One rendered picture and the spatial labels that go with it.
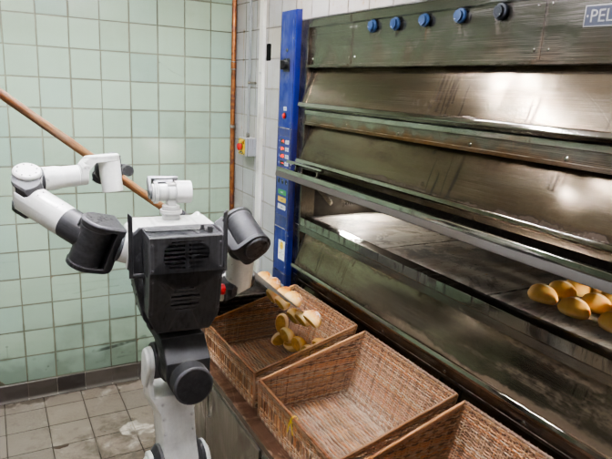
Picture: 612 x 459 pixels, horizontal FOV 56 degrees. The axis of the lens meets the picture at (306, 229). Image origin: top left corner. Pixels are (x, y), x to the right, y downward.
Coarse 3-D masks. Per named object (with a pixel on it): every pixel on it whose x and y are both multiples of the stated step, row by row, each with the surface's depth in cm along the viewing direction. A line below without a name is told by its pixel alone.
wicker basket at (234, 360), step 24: (240, 312) 275; (264, 312) 281; (336, 312) 253; (216, 336) 255; (240, 336) 278; (264, 336) 284; (312, 336) 265; (336, 336) 237; (216, 360) 258; (240, 360) 232; (264, 360) 263; (288, 360) 227; (240, 384) 234; (336, 384) 243
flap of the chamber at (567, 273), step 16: (288, 176) 260; (336, 192) 225; (368, 208) 206; (384, 208) 198; (416, 224) 183; (432, 224) 177; (464, 240) 165; (480, 240) 160; (512, 256) 150; (528, 256) 146; (560, 272) 137; (576, 272) 134; (608, 288) 127
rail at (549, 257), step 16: (304, 176) 248; (352, 192) 215; (400, 208) 191; (448, 224) 171; (496, 240) 155; (512, 240) 152; (544, 256) 142; (560, 256) 139; (592, 272) 130; (608, 272) 127
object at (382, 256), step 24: (336, 240) 256; (360, 240) 245; (384, 264) 225; (408, 264) 215; (432, 288) 201; (456, 288) 191; (504, 312) 173; (552, 336) 159; (576, 336) 157; (600, 360) 146
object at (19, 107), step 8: (0, 88) 185; (0, 96) 185; (8, 96) 186; (8, 104) 187; (16, 104) 187; (24, 112) 189; (32, 112) 190; (32, 120) 191; (40, 120) 192; (48, 128) 193; (56, 128) 195; (56, 136) 195; (64, 136) 196; (72, 144) 198; (80, 152) 200; (88, 152) 201; (128, 184) 210; (136, 184) 212; (136, 192) 212; (144, 192) 213; (160, 208) 218
